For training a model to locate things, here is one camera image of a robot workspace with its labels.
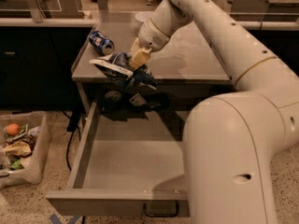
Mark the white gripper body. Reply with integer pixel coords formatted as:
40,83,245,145
138,19,170,52

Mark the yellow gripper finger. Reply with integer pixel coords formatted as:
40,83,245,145
130,38,140,57
129,48,151,70

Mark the blue chip bag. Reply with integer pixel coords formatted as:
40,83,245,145
90,52,158,90

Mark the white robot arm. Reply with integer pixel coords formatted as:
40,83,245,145
130,0,299,224

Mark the grey counter cabinet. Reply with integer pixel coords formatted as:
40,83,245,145
72,12,234,108

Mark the open grey top drawer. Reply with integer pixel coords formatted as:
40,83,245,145
47,102,189,217

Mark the yellow snack bag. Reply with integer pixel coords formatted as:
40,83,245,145
3,142,32,157

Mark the white bowl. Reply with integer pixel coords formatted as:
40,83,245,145
135,11,153,22

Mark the blue soda can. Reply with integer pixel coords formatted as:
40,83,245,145
89,31,115,56

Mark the white shoe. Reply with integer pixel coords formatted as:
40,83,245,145
147,0,153,6

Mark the white label tag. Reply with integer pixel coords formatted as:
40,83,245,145
129,93,147,106

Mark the clear plastic bin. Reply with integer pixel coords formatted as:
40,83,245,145
0,111,50,189

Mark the orange fruit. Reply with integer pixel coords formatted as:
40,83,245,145
6,123,21,136

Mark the black floor cable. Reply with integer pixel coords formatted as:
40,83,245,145
61,109,82,172

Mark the black drawer handle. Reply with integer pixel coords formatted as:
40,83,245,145
143,202,179,217

